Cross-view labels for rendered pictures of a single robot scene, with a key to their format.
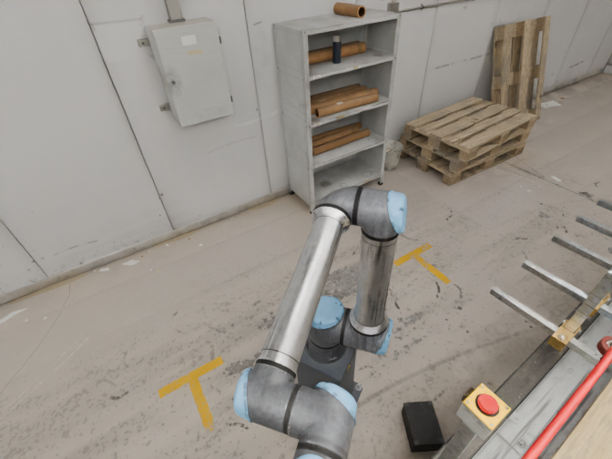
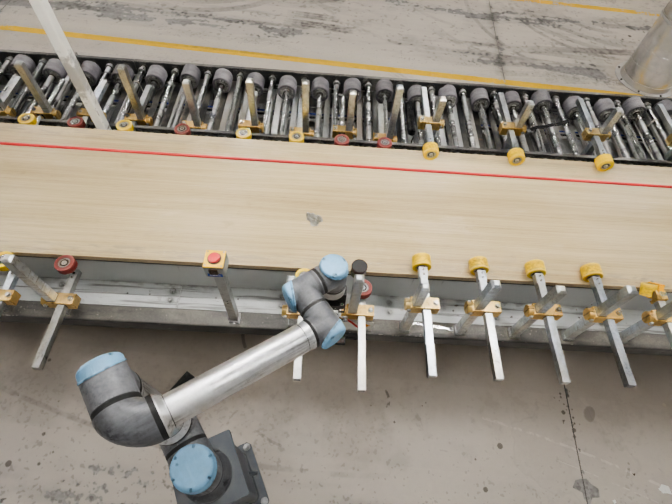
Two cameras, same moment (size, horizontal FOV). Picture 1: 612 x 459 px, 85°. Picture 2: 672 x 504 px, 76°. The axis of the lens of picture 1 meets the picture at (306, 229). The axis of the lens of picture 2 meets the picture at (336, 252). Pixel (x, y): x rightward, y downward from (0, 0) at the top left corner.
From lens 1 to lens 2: 0.95 m
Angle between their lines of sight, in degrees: 79
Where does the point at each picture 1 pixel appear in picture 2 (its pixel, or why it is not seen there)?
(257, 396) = (331, 317)
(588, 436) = (156, 253)
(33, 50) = not seen: outside the picture
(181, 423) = not seen: outside the picture
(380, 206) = (118, 371)
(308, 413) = (311, 291)
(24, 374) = not seen: outside the picture
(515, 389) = (135, 313)
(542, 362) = (93, 310)
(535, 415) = (141, 302)
